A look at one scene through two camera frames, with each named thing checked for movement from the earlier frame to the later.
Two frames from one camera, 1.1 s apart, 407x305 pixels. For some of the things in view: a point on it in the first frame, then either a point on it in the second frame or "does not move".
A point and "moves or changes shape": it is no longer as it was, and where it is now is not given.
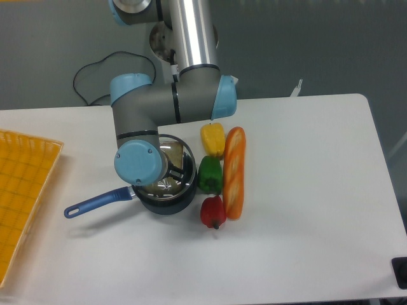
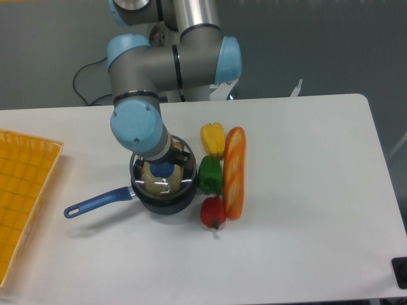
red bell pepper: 212,211 does not move
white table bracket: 296,91 does not move
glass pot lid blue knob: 179,152 moves or changes shape
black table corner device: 399,267 does not move
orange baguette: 234,166 does not move
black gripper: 174,171 to 174,155
